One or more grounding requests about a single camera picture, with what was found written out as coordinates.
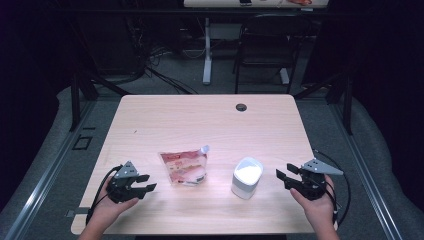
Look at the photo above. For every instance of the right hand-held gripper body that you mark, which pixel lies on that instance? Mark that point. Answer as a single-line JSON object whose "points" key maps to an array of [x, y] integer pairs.
{"points": [[313, 185]]}

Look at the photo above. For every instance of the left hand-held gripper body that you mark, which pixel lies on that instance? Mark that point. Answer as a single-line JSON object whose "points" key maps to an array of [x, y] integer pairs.
{"points": [[121, 190]]}

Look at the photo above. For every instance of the red and white pouch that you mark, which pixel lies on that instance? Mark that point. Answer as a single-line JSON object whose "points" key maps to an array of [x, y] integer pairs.
{"points": [[186, 166]]}

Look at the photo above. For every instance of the person's left hand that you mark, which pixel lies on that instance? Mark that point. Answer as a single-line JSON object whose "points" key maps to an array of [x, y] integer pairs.
{"points": [[106, 213]]}

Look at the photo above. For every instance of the person's right hand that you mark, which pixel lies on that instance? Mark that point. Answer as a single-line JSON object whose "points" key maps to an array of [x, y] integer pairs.
{"points": [[320, 213]]}

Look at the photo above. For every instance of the black metal stand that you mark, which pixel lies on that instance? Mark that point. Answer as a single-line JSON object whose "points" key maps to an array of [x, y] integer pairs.
{"points": [[348, 110], [75, 106]]}

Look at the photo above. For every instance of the black curtain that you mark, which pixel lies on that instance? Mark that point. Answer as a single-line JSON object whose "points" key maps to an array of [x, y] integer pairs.
{"points": [[390, 83], [26, 83]]}

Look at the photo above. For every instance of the black folding chair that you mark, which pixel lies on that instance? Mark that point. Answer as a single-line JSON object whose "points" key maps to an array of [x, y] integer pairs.
{"points": [[266, 43]]}

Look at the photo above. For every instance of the grey box under desk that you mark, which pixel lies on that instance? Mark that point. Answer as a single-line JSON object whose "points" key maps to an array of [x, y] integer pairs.
{"points": [[225, 31]]}

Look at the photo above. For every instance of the orange object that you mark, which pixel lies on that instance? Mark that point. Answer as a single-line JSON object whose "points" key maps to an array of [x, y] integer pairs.
{"points": [[300, 2]]}

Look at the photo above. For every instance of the metal floor rail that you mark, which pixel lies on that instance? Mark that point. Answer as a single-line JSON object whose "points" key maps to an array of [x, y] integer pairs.
{"points": [[44, 180], [369, 180]]}

